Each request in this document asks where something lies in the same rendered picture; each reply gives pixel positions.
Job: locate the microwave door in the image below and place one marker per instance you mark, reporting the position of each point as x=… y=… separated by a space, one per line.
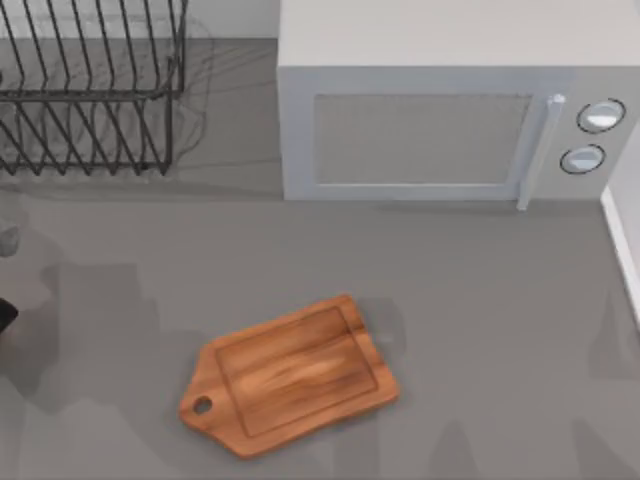
x=300 y=140

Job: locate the wooden cutting board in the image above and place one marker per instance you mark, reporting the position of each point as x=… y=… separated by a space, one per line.
x=295 y=375

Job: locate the pale microwave oven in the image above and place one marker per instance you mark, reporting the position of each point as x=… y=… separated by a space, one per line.
x=450 y=45

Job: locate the small microwave knob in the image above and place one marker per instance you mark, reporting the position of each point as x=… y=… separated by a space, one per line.
x=582 y=159

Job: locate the large microwave knob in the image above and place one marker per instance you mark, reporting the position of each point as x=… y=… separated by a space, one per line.
x=600 y=115

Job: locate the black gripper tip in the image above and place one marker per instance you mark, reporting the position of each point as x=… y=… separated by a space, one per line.
x=6 y=314

